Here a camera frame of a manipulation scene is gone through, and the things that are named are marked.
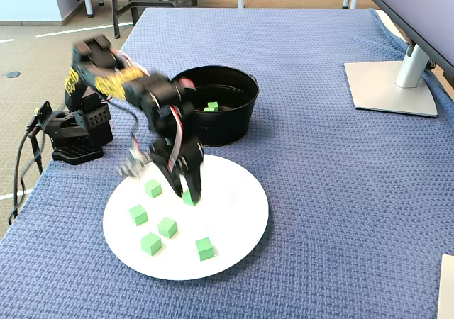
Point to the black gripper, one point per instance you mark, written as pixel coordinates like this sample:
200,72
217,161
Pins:
187,157

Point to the green plastic cube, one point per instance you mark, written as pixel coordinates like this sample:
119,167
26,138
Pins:
150,242
213,105
167,227
153,188
188,198
138,215
204,249

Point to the white round plate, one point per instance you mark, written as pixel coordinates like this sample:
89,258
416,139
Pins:
230,234

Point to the black metal pot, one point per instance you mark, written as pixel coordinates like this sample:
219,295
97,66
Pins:
230,127

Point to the blue woven tablecloth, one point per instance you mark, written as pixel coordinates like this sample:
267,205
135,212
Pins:
319,191

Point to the black motor controller board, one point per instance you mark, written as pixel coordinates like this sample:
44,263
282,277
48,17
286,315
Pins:
42,111

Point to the dark round floor cover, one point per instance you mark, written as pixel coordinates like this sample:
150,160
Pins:
13,74

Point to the computer monitor silver stand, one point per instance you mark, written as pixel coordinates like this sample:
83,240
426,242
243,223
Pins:
390,92

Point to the white box corner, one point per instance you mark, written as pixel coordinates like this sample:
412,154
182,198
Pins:
447,290

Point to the small wrist camera board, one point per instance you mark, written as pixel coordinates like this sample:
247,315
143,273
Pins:
129,164

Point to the black metal stool frame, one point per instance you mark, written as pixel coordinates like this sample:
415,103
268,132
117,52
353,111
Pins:
116,14

